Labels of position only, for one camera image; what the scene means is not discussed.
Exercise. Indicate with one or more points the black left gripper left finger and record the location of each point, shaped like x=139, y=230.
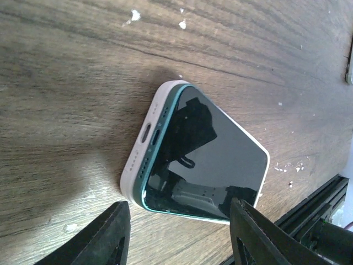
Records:
x=103, y=241

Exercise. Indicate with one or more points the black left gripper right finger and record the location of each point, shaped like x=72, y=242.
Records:
x=256, y=237

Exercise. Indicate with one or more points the white phone case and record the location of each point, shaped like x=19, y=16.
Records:
x=143, y=138

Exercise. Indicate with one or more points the white black phone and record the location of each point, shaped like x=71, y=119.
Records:
x=349, y=75

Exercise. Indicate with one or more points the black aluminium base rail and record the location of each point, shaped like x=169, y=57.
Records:
x=317, y=209

